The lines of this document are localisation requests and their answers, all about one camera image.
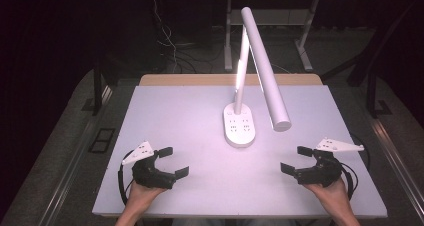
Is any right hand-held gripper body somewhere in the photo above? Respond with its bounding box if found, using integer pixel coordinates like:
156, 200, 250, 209
294, 137, 365, 188

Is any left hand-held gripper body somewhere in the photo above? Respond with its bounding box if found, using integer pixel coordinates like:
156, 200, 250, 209
121, 140, 177, 190

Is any person's left hand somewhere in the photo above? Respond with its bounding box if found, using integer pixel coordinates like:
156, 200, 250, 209
124, 180, 168, 218

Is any person's right hand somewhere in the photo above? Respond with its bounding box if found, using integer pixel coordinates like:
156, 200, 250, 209
302, 177, 352, 218

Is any white table board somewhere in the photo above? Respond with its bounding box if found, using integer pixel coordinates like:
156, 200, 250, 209
92, 84, 389, 220

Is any white desk lamp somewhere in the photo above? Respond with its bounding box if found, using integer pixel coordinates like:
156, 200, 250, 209
222, 6, 293, 150

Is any black metal stand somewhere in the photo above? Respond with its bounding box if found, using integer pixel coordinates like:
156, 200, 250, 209
81, 57, 118, 117
364, 70, 395, 120

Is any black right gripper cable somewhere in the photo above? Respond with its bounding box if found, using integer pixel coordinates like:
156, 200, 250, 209
339, 132, 371, 201

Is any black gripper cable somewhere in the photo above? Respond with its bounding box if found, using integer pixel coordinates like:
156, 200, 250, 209
339, 132, 371, 201
116, 150, 135, 206

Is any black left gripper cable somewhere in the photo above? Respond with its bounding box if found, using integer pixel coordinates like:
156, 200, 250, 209
116, 150, 135, 206

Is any black floor frame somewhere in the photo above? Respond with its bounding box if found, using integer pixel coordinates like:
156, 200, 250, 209
87, 127, 116, 154

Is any metal floor rail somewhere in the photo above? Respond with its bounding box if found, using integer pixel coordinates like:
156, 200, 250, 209
366, 114, 424, 214
36, 85, 114, 226

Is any bundle of floor cables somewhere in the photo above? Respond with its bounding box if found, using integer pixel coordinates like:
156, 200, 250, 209
151, 0, 216, 74

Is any grey metal table frame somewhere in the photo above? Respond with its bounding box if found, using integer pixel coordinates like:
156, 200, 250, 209
223, 0, 321, 73

